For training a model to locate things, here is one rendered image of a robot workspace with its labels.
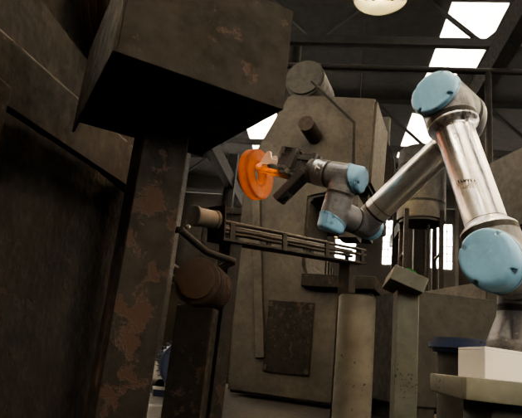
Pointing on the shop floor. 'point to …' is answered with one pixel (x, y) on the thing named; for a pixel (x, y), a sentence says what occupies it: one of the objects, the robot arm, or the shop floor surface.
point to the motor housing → (194, 337)
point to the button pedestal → (404, 340)
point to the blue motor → (162, 370)
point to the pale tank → (424, 218)
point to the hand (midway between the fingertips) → (257, 167)
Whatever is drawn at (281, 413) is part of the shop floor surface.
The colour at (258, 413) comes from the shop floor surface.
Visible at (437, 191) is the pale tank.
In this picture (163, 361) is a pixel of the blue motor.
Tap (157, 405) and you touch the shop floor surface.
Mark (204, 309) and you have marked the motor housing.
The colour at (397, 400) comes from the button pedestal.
